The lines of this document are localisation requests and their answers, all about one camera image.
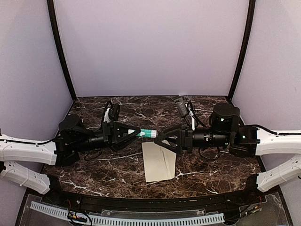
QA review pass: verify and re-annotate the green white glue stick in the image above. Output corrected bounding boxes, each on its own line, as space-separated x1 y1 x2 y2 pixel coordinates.
136 129 157 138

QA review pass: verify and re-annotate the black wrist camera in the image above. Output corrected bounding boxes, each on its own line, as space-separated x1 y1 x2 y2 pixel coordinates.
102 101 120 122
174 97 195 130

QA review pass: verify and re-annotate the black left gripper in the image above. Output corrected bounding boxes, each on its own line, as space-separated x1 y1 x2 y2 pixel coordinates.
74 121 142 153

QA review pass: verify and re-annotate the black frame post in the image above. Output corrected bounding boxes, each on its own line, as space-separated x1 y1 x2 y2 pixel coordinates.
47 0 77 102
227 0 256 103

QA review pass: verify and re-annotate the black left frame post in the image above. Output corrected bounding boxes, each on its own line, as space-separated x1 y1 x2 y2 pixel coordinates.
47 0 77 102

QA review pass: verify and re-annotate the black right frame post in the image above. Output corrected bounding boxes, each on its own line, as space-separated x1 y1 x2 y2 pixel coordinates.
227 0 256 103

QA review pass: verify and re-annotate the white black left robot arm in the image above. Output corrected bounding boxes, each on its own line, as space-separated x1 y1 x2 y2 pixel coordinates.
0 115 141 205

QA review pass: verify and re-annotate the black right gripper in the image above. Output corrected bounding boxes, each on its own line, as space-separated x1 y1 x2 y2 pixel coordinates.
154 123 231 155

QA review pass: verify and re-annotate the black front table rail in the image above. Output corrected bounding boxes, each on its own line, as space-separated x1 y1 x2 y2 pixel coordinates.
41 190 266 212

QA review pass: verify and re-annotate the white slotted cable duct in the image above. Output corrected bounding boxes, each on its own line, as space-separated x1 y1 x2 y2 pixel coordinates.
30 201 225 226

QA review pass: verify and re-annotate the beige paper envelope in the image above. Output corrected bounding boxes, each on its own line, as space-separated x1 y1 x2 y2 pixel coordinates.
142 142 176 183

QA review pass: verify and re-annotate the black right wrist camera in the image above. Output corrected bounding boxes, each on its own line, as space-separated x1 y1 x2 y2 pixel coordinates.
174 97 195 130

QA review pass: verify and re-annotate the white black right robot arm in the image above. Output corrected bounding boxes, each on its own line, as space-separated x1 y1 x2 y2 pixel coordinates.
154 103 301 204

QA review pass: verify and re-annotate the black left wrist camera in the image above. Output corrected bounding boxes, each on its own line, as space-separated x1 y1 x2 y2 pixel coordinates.
102 101 120 122

